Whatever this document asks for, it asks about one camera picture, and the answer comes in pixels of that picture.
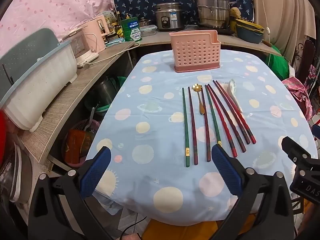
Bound beige curtain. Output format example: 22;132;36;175
250;0;316;60

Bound stack of white plates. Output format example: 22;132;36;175
9;141;33;204

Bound pink plastic basket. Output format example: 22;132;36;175
62;119;101;167

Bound steel kettle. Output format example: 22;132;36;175
95;76;120;107

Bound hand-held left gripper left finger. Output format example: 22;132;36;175
28;146;118;240

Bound dark wooden chair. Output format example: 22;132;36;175
294;39;320;82

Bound pink dotted cloth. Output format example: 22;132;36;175
0;0;120;60

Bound blue face masks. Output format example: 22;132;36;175
105;38;126;48

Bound green chopstick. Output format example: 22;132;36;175
182;87;189;168
205;84;223;147

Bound green tin can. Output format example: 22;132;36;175
119;16;143;42

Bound dark red chopstick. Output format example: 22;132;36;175
212;80;247;153
215;81;251;145

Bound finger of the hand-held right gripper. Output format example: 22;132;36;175
281;136;320;168
311;124;320;142

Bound white power cable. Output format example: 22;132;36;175
77;41;141;68

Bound white kitchen appliance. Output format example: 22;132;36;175
62;27;100;68

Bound white ceramic spoon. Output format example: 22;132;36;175
223;78;243;113

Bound orange red packet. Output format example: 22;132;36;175
65;129;96;165

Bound pink floral cloth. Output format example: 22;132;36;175
281;64;317;124

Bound maroon chopstick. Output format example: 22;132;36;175
201;90;212;162
188;86;198;166

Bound gold flower spoon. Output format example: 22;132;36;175
192;84;206;115

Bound pink perforated utensil basket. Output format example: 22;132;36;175
169;30;221;73

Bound blue planet print tablecloth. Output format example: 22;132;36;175
85;49;317;227

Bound white dish drainer box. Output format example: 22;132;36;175
0;28;78;133

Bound white cord with switch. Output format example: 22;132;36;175
255;0;272;44

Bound yellow cloth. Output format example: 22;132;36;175
141;219;227;240

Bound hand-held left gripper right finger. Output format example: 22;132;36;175
211;144;294;240

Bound stainless steel steamer pot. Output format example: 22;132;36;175
195;0;231;29

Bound silver rice cooker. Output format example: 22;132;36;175
154;2;184;32

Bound clear food container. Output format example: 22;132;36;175
140;24;157;37

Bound green bag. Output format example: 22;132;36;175
265;44;291;81

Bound stacked blue rectangular bowls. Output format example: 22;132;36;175
235;19;265;44

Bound pink kitchen appliance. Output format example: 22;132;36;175
82;15;110;53

